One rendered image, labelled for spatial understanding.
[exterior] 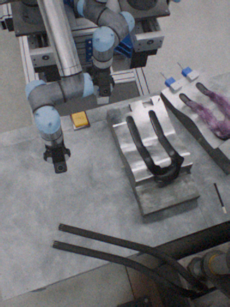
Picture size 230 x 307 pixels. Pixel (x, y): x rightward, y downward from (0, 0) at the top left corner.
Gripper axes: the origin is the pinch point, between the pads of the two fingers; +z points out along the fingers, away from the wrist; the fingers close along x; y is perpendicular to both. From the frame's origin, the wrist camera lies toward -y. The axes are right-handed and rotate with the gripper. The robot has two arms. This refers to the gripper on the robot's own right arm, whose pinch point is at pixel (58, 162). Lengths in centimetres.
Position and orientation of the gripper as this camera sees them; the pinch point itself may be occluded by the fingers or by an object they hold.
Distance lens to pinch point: 136.9
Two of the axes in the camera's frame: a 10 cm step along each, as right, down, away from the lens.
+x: -9.7, 1.8, -1.4
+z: -0.6, 3.7, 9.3
